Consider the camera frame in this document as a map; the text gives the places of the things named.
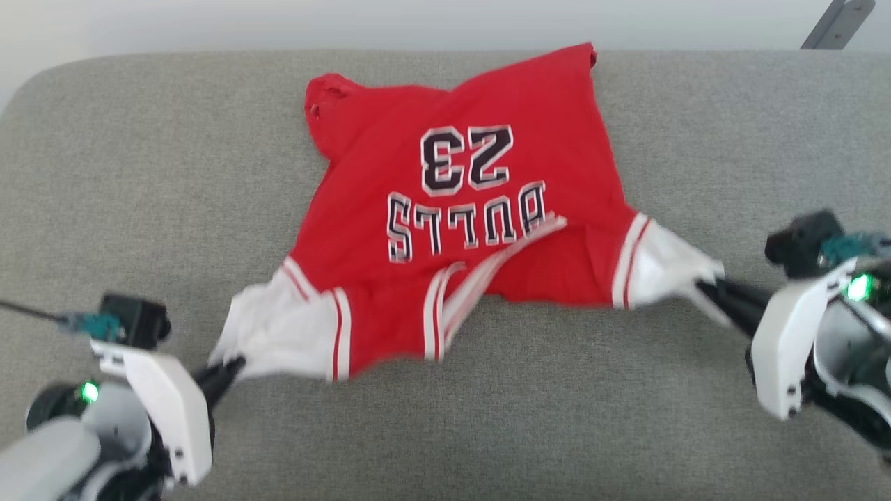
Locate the left thin cable teal plug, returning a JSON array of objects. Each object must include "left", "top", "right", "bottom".
[{"left": 0, "top": 301, "right": 125, "bottom": 343}]

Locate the red Bulls 23 jersey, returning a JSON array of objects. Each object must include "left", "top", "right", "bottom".
[{"left": 209, "top": 43, "right": 725, "bottom": 383}]

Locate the right thin cable teal plug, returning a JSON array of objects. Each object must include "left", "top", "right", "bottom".
[{"left": 820, "top": 232, "right": 891, "bottom": 267}]

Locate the grey metal post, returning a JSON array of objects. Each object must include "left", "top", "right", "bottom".
[{"left": 801, "top": 0, "right": 876, "bottom": 50}]

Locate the grey fabric sofa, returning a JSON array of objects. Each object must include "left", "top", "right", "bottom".
[{"left": 0, "top": 49, "right": 891, "bottom": 501}]

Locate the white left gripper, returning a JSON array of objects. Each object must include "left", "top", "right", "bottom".
[{"left": 90, "top": 340, "right": 246, "bottom": 486}]

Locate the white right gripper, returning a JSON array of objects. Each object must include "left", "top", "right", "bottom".
[{"left": 696, "top": 257, "right": 860, "bottom": 420}]

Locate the thin cable teal plug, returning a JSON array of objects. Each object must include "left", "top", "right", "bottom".
[
  {"left": 0, "top": 301, "right": 125, "bottom": 343},
  {"left": 820, "top": 232, "right": 891, "bottom": 267}
]

